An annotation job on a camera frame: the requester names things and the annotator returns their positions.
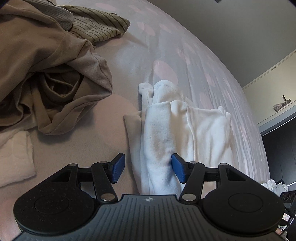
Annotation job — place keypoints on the dark wardrobe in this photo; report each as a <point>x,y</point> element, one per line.
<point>279,145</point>

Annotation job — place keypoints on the grey ribbed knit garment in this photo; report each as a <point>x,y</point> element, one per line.
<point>61,15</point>

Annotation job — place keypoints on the grey pink-dotted bed cover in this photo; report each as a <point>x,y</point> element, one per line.
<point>158,69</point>

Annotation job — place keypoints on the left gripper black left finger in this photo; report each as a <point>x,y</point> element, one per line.
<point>70,198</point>

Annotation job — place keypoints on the white textured towel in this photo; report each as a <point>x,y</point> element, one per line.
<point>17,162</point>

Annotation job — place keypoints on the white garment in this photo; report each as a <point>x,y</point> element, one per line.
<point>169,123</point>

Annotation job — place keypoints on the olive striped garment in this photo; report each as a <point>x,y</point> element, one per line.
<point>96,26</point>

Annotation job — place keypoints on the tan brown garment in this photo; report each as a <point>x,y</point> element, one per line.
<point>47,72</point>

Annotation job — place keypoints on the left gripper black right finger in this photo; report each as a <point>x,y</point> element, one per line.
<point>228,199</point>

